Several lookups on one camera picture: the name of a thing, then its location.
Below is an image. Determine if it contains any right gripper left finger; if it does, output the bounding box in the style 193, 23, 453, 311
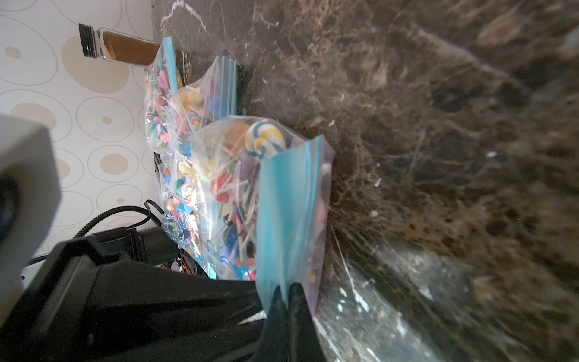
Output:
1, 238, 287, 361

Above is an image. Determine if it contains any brown spice jar black cap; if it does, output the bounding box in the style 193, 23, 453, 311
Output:
78, 24, 161, 67

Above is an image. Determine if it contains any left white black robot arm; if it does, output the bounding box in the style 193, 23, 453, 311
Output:
28, 200, 208, 278

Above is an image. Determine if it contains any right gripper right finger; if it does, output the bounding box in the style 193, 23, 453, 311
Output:
288, 283, 327, 362

